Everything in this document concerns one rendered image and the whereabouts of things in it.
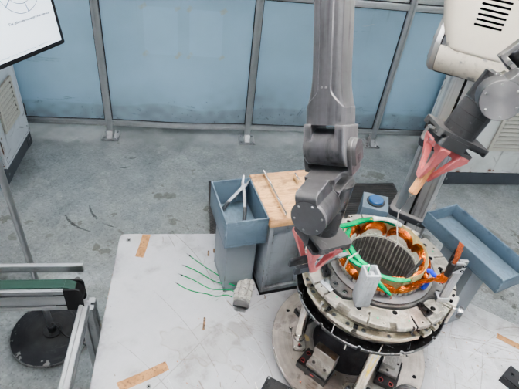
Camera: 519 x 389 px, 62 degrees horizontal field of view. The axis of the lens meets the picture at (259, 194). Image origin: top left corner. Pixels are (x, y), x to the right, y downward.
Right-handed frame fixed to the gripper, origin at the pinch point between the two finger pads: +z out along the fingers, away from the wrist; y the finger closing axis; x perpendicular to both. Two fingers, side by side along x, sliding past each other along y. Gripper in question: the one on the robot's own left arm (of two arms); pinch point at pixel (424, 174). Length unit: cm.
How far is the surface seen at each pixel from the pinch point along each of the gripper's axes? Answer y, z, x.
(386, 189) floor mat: 115, 81, 182
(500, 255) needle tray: 42.3, 15.2, 13.5
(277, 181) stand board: -10.9, 29.8, 33.9
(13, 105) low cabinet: -125, 130, 193
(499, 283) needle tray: 35.8, 16.8, 2.6
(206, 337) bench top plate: -16, 65, 7
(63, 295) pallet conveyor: -52, 82, 23
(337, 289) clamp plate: -2.9, 26.7, -5.1
